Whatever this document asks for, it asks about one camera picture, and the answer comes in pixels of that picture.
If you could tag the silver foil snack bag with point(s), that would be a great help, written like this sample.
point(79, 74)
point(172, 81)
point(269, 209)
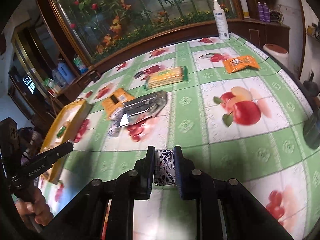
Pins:
point(136, 111)

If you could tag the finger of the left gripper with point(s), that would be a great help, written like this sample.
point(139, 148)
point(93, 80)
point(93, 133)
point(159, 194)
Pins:
point(51, 156)

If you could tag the blue thermos jug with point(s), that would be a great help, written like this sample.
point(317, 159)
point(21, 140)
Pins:
point(66, 72)

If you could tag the small blue white candy packet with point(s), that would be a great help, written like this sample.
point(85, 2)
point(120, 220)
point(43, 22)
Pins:
point(164, 173)

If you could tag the green fruit-print tablecloth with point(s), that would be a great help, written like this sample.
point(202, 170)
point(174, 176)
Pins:
point(246, 125)

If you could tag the white spray bottle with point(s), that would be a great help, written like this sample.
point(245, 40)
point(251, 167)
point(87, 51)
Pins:
point(221, 21)

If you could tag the green-ended cracker pack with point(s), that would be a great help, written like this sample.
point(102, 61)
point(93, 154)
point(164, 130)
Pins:
point(166, 77)

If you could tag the yellow cardboard tray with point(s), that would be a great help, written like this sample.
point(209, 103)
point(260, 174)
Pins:
point(66, 124)

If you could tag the wooden cabinet with flower display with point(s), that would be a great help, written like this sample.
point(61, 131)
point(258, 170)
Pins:
point(105, 33)

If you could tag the person's left hand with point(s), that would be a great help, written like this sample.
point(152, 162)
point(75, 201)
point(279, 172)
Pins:
point(39, 208)

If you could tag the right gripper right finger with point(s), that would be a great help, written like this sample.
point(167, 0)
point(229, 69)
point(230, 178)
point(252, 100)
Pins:
point(224, 209)

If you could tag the blue green packet on shelf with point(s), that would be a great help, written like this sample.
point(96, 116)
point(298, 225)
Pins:
point(79, 63)

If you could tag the white stool red top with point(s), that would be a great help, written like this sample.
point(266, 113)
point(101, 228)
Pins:
point(279, 53)

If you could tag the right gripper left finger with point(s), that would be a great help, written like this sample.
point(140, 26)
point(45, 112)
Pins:
point(104, 210)

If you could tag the purple bottles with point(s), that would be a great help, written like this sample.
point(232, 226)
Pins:
point(264, 12)

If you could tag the green white bag on shelf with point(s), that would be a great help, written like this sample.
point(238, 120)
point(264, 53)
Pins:
point(49, 83)

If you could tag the yellow biscuit pack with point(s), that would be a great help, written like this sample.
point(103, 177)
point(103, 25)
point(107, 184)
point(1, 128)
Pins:
point(115, 101)

